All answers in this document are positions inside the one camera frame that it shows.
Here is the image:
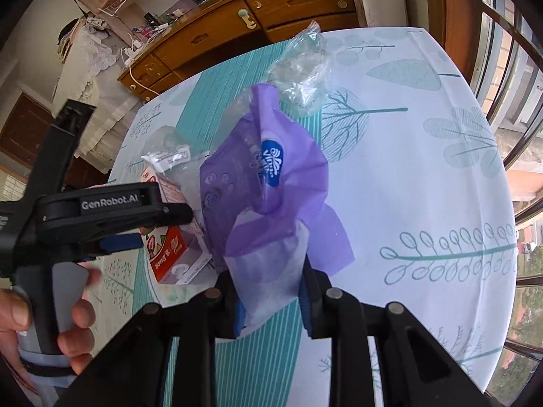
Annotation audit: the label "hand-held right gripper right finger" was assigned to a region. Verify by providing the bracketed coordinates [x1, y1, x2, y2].
[298, 258, 478, 407]

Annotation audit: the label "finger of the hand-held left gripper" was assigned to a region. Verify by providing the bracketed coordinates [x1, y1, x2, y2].
[158, 202, 194, 227]
[74, 233, 146, 264]

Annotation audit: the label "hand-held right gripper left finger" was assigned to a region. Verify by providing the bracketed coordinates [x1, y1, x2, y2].
[55, 269, 249, 407]

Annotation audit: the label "strawberry print carton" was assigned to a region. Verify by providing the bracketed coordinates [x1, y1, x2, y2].
[140, 163, 213, 286]

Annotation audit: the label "purple plastic bag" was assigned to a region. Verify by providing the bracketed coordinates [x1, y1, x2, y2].
[199, 82, 355, 335]

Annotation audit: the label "person's left hand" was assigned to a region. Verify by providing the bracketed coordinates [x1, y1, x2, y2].
[0, 260, 102, 391]

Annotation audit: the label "clear labelled plastic packet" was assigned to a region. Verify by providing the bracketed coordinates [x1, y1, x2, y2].
[140, 126, 210, 196]

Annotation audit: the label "dark wooden cabinet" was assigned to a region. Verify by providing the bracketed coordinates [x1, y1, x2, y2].
[0, 92, 57, 167]

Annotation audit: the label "white lace cloth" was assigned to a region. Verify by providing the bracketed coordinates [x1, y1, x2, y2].
[55, 17, 141, 153]

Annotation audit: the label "white power strip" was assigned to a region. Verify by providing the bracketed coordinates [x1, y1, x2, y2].
[122, 37, 148, 59]

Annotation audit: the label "clear plastic bag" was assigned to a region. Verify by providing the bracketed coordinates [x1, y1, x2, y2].
[267, 20, 332, 115]

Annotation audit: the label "leaf print tablecloth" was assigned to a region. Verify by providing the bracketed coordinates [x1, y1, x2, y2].
[91, 26, 520, 407]

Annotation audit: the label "wooden dresser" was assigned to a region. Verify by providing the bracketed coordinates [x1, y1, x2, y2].
[118, 0, 359, 102]

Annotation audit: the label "white cable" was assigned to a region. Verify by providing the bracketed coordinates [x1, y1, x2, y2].
[123, 49, 161, 101]

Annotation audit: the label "window frame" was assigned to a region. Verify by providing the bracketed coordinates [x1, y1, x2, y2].
[424, 0, 543, 407]

